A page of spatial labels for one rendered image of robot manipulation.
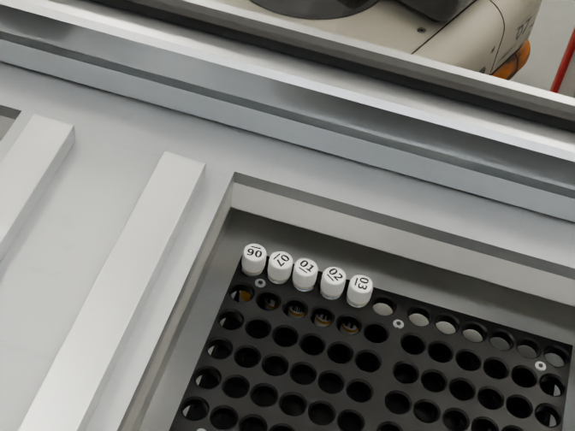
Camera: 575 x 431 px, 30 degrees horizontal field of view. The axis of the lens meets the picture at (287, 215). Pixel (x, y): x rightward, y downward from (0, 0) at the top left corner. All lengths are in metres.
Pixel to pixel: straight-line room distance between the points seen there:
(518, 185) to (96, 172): 0.21
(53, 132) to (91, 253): 0.07
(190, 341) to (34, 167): 0.15
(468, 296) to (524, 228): 0.12
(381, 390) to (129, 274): 0.14
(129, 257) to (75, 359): 0.06
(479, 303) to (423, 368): 0.12
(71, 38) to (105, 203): 0.09
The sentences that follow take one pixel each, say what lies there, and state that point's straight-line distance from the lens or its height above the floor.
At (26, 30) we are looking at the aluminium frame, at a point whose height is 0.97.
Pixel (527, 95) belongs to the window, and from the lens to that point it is 0.53.
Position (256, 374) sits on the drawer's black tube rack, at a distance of 0.52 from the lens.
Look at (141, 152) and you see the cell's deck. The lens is 0.55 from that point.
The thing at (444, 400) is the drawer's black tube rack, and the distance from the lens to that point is 0.53.
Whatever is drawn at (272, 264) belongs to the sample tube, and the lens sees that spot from 0.55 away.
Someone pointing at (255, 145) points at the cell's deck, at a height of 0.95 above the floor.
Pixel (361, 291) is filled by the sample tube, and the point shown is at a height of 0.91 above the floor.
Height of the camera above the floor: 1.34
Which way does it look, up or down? 49 degrees down
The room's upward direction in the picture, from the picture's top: 9 degrees clockwise
